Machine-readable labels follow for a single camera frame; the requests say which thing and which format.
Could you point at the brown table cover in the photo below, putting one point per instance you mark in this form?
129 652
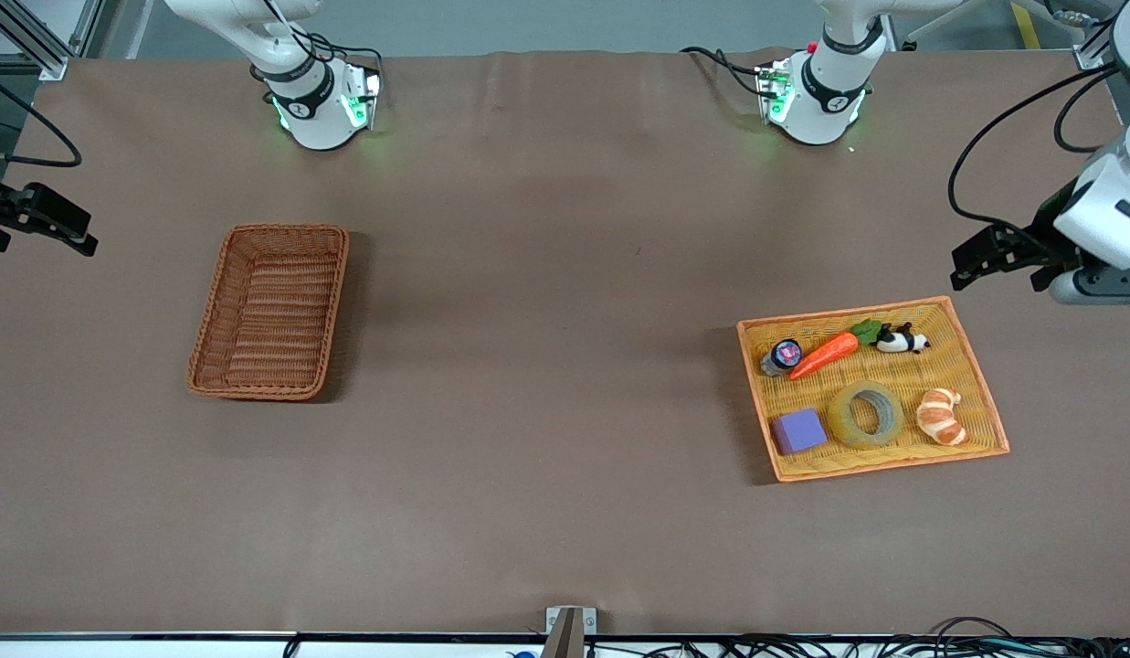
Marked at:
546 274

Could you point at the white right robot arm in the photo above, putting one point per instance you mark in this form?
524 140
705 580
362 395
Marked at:
309 119

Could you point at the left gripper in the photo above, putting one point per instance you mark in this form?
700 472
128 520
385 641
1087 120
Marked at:
1044 225

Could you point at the orange toy carrot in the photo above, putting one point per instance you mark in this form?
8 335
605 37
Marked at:
825 355

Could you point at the small can with blue lid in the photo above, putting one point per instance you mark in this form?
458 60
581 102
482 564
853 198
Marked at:
784 356

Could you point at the metal table edge bracket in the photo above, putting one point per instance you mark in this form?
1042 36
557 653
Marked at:
590 621

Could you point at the grey brown pole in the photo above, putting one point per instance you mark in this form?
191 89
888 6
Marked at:
564 640

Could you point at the aluminium frame profile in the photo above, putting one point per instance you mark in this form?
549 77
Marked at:
44 55
1090 57

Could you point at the black white panda toy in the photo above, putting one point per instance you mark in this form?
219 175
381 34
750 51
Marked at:
898 343

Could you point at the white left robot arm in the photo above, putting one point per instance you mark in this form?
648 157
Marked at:
825 82

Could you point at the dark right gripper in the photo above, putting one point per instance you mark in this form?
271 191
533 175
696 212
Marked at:
0 211

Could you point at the right base connector plate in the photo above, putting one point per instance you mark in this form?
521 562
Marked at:
368 91

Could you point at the orange wicker basket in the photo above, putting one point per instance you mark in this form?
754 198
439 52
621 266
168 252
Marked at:
893 370

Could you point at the base connector plate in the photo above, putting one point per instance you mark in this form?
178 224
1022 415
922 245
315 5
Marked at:
368 91
770 87

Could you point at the purple block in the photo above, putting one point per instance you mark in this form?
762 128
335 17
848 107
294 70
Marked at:
799 431

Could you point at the white table edge rail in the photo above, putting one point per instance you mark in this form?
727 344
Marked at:
163 647

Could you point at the toy croissant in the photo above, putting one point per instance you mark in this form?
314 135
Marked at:
939 420

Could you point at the yellow clear tape roll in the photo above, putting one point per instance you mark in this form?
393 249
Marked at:
839 425

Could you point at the left base connector plate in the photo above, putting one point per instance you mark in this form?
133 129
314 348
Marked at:
770 87

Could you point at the brown wicker basket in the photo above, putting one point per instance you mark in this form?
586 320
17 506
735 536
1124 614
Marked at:
236 366

